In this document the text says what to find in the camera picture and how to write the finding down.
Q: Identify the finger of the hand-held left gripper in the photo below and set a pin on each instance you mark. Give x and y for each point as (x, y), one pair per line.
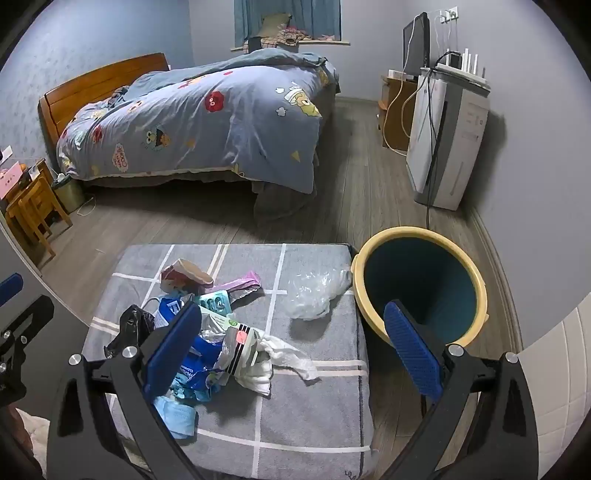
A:
(32, 314)
(10, 287)

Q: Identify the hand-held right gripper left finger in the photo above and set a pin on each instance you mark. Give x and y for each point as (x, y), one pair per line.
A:
(173, 350)

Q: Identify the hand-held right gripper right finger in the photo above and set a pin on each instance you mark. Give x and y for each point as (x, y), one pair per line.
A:
(413, 350)

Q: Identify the blue plastic packet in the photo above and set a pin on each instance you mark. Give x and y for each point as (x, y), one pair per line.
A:
(203, 369)

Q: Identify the blue face mask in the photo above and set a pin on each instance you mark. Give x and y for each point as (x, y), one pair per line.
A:
(178, 417)
(166, 311)

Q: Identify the black plastic bag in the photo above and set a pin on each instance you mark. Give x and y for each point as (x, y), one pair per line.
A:
(131, 323)

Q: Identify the teal blister pack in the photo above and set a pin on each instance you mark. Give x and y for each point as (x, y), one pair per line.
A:
(214, 302)

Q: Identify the white striped packet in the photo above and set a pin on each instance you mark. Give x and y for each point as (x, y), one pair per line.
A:
(240, 344)

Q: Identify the yellow-rimmed teal bin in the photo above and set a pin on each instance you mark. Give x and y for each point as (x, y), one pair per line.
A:
(415, 272)

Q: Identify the pink printed paper cup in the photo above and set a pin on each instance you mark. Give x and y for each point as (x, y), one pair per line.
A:
(184, 272)

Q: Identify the purple wrapper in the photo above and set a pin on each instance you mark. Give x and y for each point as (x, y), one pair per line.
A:
(244, 280)

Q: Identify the white tissue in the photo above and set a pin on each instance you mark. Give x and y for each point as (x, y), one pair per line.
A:
(286, 353)

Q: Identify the clear bubble plastic wrap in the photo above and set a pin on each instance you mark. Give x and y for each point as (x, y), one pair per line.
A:
(309, 295)

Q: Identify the wooden stool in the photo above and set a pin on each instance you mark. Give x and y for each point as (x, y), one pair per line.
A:
(32, 198)

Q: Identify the grey checked mat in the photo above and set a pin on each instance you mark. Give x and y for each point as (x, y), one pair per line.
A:
(314, 369)

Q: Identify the pink box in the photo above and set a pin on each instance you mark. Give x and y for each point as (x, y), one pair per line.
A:
(9, 182)

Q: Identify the small green bin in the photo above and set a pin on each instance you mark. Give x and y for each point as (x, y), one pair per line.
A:
(69, 196)

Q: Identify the wooden nightstand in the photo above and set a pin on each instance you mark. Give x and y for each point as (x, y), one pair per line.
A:
(39, 170)

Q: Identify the white panelled furniture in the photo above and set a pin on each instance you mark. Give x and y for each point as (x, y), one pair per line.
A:
(558, 369)

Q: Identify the white tall appliance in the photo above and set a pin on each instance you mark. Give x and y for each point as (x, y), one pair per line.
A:
(457, 138)

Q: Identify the wooden cabinet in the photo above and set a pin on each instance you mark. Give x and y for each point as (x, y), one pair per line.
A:
(395, 120)

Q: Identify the white router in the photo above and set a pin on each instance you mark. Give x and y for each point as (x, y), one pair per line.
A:
(473, 69)

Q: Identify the black flat monitor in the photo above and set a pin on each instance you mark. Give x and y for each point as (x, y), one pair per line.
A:
(415, 41)

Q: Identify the pink checked cloth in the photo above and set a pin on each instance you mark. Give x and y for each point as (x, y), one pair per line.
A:
(291, 36)

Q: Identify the beige cushion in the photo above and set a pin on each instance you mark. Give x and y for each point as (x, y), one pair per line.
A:
(277, 22)

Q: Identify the teal curtain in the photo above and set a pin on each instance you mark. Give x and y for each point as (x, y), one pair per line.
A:
(314, 18)

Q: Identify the wall socket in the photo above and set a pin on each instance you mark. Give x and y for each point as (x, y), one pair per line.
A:
(447, 14)

